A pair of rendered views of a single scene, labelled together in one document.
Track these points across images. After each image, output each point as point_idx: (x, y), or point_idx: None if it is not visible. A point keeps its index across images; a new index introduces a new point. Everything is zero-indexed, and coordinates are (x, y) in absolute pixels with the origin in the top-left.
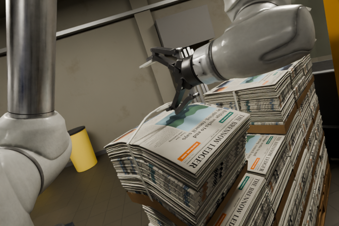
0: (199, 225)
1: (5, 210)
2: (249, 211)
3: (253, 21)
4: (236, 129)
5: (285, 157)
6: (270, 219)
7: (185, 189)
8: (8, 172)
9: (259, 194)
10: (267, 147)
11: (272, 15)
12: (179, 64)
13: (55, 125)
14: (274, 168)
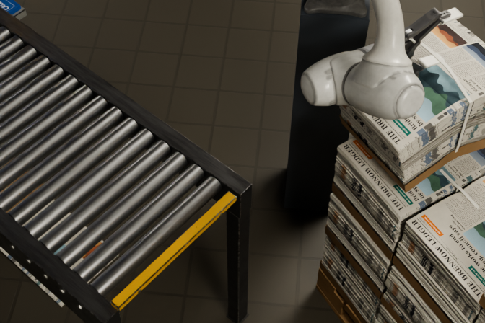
0: (342, 113)
1: None
2: (367, 183)
3: (325, 58)
4: (374, 126)
5: (462, 308)
6: (386, 239)
7: None
8: None
9: (385, 205)
10: (461, 260)
11: (314, 64)
12: None
13: None
14: (425, 253)
